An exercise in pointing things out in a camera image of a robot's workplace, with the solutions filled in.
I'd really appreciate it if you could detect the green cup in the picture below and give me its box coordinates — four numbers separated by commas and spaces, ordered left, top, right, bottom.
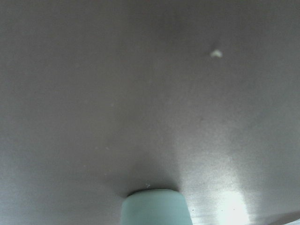
120, 189, 192, 225

